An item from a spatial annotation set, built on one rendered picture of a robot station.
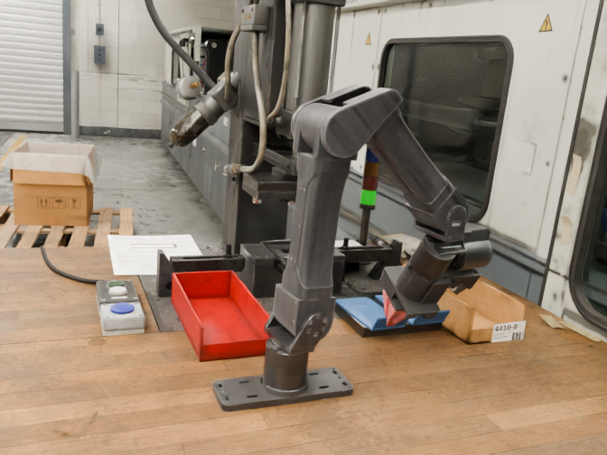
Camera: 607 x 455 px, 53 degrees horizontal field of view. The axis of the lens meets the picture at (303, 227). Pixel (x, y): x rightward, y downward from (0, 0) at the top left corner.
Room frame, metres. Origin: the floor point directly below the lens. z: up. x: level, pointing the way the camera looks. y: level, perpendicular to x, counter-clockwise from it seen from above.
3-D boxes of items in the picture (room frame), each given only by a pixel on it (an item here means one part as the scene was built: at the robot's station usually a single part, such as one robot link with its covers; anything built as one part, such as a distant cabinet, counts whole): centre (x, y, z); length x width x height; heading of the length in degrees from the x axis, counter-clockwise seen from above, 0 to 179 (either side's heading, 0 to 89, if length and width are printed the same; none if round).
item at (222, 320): (0.99, 0.14, 0.93); 0.25 x 0.12 x 0.06; 23
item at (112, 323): (0.96, 0.30, 0.90); 0.07 x 0.07 x 0.06; 23
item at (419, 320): (1.10, -0.22, 0.93); 0.15 x 0.07 x 0.03; 25
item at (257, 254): (1.22, 0.02, 0.98); 0.20 x 0.10 x 0.01; 113
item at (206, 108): (1.43, 0.24, 1.25); 0.19 x 0.07 x 0.19; 113
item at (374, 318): (1.06, -0.14, 0.93); 0.15 x 0.07 x 0.03; 26
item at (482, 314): (1.15, -0.33, 0.93); 0.25 x 0.13 x 0.08; 23
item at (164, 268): (1.12, 0.25, 0.95); 0.06 x 0.03 x 0.09; 113
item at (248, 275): (1.22, 0.02, 0.94); 0.20 x 0.10 x 0.07; 113
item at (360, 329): (1.11, -0.17, 0.91); 0.17 x 0.16 x 0.02; 113
